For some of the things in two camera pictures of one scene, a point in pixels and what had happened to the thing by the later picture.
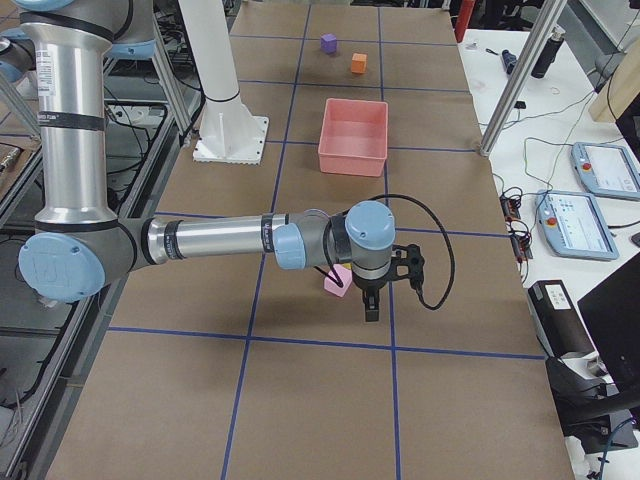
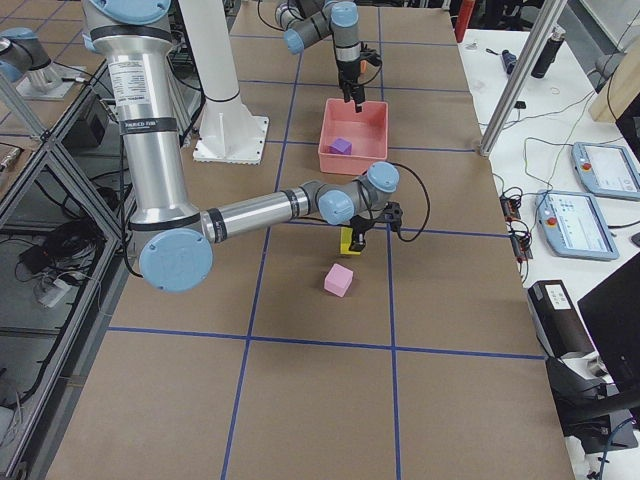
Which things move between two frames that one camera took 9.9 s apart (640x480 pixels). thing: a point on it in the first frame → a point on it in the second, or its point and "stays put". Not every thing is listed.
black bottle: x=548 y=55 stays put
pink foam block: x=345 y=275 stays put
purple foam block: x=328 y=43 → x=341 y=146
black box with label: x=559 y=322 stays put
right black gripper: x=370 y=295 → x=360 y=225
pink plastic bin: x=354 y=137 stays put
